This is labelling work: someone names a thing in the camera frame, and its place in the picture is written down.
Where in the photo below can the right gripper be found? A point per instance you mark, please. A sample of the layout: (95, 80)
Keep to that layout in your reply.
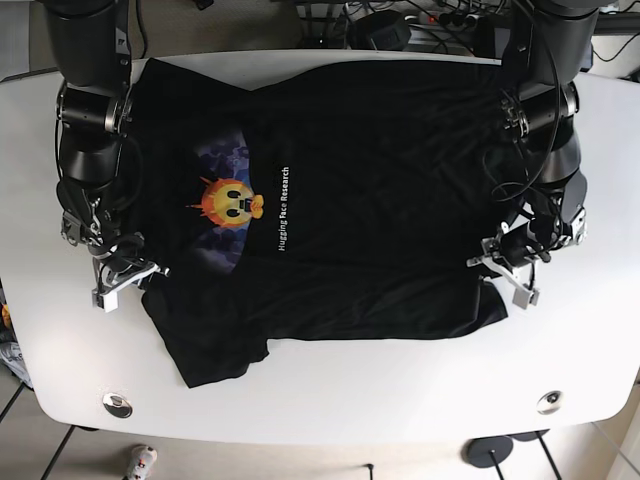
(120, 265)

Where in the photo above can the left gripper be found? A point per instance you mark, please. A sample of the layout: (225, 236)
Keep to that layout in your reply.
(506, 253)

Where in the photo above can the black printed T-shirt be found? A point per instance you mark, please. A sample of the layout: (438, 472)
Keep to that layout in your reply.
(340, 204)

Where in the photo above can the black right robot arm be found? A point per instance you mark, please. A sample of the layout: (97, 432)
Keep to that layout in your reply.
(99, 164)

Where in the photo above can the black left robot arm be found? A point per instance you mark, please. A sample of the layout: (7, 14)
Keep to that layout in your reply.
(544, 54)

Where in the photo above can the right black floor stand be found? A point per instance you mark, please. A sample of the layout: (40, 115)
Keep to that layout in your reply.
(537, 436)

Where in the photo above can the black floor stand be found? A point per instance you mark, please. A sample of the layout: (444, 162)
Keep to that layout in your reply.
(537, 436)
(488, 453)

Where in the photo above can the white orange shoe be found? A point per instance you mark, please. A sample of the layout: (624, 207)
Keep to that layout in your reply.
(140, 465)

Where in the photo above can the left black floor stand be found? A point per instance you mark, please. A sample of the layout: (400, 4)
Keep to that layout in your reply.
(488, 453)

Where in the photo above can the table cable grommet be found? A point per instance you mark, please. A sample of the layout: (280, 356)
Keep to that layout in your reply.
(550, 402)
(117, 405)

